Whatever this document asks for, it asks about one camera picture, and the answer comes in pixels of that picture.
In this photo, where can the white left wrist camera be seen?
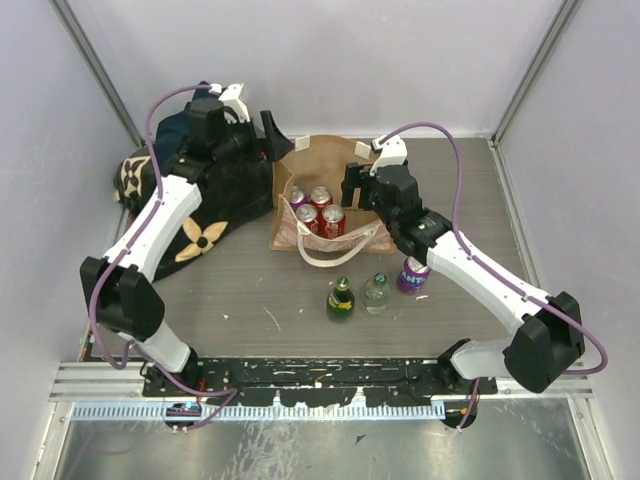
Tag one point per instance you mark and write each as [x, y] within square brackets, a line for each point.
[231, 97]

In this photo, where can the purple fanta can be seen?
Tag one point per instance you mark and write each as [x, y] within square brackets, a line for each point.
[298, 197]
[413, 276]

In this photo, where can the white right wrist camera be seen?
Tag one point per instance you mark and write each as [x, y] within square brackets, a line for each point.
[390, 152]

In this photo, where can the grey slotted cable duct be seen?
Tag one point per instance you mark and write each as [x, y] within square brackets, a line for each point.
[191, 412]

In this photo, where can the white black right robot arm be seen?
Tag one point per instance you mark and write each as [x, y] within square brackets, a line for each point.
[544, 330]

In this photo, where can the black floral cushion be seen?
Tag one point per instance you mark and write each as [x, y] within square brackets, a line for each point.
[239, 191]

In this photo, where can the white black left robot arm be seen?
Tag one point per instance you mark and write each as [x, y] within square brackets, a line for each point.
[118, 286]

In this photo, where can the red Coke can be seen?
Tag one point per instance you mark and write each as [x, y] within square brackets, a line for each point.
[332, 222]
[320, 197]
[308, 215]

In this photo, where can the aluminium frame rail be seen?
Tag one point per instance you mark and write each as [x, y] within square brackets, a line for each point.
[96, 381]

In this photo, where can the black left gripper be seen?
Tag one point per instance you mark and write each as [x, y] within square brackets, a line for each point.
[276, 144]

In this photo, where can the clear glass Chang bottle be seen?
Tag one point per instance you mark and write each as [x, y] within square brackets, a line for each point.
[375, 295]

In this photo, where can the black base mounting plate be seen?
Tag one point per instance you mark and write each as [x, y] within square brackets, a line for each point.
[323, 382]

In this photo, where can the dark blue cloth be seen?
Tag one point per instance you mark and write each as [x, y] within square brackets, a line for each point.
[172, 130]

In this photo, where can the tan canvas tote bag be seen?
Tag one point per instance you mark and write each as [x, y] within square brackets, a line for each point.
[320, 160]

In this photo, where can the green Perrier bottle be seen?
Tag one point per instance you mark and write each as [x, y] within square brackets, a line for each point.
[340, 302]

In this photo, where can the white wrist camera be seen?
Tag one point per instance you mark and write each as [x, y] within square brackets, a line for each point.
[231, 97]
[390, 152]

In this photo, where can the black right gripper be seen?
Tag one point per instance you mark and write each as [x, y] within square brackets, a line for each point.
[356, 176]

